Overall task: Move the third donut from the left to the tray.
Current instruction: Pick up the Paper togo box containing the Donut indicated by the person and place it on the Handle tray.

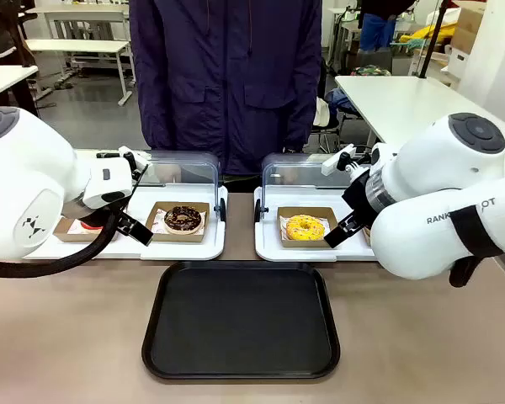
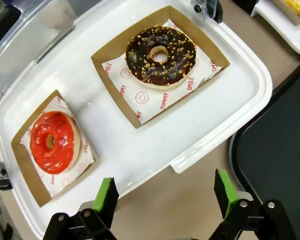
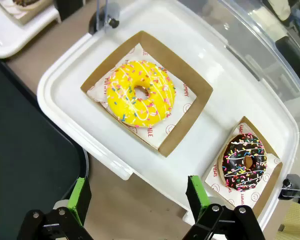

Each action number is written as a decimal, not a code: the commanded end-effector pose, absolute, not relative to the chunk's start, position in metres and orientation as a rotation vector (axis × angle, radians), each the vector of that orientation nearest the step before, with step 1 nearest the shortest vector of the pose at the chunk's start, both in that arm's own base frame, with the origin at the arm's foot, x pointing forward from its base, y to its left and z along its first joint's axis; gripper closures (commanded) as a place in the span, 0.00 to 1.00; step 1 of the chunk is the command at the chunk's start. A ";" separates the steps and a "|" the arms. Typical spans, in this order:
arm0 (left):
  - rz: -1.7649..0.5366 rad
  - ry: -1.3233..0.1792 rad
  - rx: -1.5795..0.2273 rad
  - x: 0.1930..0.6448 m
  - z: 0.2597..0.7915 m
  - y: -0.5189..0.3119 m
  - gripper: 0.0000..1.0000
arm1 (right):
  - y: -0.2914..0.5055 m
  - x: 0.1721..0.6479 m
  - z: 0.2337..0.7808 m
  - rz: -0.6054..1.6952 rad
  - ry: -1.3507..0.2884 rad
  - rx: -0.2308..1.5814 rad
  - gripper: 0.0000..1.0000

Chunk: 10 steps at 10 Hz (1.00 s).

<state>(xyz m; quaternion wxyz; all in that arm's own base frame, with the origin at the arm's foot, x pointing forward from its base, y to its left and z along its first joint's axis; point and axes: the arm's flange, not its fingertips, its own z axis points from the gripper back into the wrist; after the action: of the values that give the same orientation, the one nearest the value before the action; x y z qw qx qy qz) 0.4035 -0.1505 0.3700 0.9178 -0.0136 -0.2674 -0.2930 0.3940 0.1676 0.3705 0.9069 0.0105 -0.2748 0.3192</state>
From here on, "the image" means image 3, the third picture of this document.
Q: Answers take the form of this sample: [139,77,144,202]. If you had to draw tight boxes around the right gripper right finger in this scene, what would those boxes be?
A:
[182,174,266,240]

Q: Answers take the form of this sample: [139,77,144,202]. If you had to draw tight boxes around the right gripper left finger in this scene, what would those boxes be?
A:
[17,176,92,240]

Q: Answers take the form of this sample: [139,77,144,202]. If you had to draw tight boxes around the clear plastic display cover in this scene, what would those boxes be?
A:
[94,0,300,201]

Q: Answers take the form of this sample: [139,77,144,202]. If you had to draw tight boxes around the chocolate rainbow sprinkle donut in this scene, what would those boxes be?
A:
[217,132,268,193]

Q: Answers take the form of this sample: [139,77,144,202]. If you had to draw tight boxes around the black serving tray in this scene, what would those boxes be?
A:
[0,53,91,240]

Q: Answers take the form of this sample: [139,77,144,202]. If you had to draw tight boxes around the yellow glazed sprinkle donut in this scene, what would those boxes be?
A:
[105,59,177,129]

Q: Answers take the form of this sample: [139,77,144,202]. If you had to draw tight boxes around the chocolate nut topped donut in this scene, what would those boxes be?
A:
[12,0,41,8]

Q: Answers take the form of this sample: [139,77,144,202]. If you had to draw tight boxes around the white printed paper liner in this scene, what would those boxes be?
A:
[204,123,282,208]
[86,42,198,151]

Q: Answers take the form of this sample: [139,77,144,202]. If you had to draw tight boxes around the white display case base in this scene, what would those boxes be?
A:
[36,1,300,232]
[0,0,61,60]

